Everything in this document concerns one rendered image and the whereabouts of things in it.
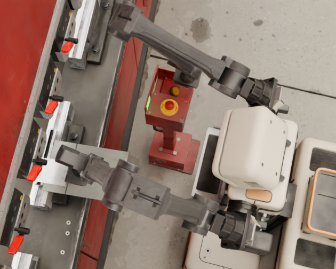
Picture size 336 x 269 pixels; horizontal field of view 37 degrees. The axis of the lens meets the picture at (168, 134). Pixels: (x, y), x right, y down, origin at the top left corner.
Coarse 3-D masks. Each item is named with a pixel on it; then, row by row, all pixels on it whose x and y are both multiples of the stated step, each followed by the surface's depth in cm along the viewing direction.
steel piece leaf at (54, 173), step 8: (48, 160) 170; (48, 168) 169; (56, 168) 169; (64, 168) 169; (40, 176) 168; (48, 176) 168; (56, 176) 168; (64, 176) 168; (56, 184) 167; (64, 184) 167
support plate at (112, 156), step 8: (56, 144) 172; (64, 144) 172; (72, 144) 172; (80, 144) 172; (56, 152) 171; (80, 152) 171; (88, 152) 171; (96, 152) 171; (104, 152) 171; (112, 152) 171; (120, 152) 171; (128, 152) 171; (104, 160) 170; (112, 160) 170; (48, 184) 168; (72, 184) 168; (88, 184) 168; (96, 184) 168; (56, 192) 167; (64, 192) 167; (72, 192) 167; (80, 192) 167; (88, 192) 167; (96, 192) 167
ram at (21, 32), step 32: (0, 0) 106; (32, 0) 124; (64, 0) 150; (0, 32) 109; (32, 32) 128; (0, 64) 111; (32, 64) 132; (0, 96) 114; (0, 128) 117; (0, 160) 120; (0, 192) 124; (0, 224) 127
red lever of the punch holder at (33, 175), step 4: (36, 160) 143; (40, 160) 143; (44, 160) 143; (40, 164) 142; (44, 164) 143; (36, 168) 139; (40, 168) 140; (32, 172) 138; (36, 172) 138; (28, 176) 136; (32, 176) 136; (36, 176) 137; (28, 180) 137; (32, 180) 136
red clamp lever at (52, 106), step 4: (52, 96) 150; (56, 96) 149; (60, 96) 150; (52, 100) 147; (56, 100) 148; (60, 100) 149; (52, 104) 145; (56, 104) 146; (48, 108) 143; (52, 108) 143; (56, 108) 146; (48, 112) 142; (52, 112) 143
